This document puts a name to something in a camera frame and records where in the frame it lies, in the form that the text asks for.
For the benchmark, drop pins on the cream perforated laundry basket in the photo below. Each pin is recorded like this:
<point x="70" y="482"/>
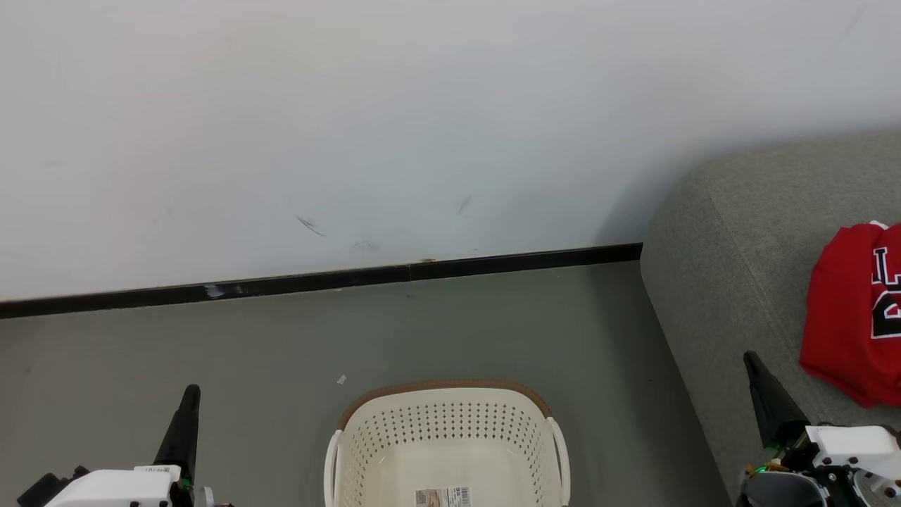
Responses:
<point x="450" y="422"/>

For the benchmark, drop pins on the barcode label sticker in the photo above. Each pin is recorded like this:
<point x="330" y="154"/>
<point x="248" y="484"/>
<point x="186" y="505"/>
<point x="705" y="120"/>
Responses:
<point x="443" y="497"/>

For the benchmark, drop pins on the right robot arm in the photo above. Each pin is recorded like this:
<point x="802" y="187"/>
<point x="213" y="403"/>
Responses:
<point x="788" y="493"/>

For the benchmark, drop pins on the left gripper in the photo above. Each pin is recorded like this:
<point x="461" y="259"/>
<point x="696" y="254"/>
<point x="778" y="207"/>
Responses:
<point x="186" y="488"/>

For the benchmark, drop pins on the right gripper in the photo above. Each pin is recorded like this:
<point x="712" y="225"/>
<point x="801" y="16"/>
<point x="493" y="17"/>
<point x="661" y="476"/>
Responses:
<point x="792" y="451"/>

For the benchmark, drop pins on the black baseboard strip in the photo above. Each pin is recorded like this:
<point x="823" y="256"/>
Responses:
<point x="317" y="280"/>

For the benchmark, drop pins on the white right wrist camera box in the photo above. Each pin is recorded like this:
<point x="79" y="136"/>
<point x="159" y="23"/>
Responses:
<point x="855" y="447"/>

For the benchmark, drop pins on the red and white jersey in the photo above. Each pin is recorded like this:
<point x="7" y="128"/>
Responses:
<point x="838" y="317"/>

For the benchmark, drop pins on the grey fabric sofa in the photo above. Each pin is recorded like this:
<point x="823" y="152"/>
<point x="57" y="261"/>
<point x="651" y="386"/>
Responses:
<point x="739" y="267"/>

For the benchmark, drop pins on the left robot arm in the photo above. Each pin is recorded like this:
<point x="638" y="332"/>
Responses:
<point x="42" y="491"/>

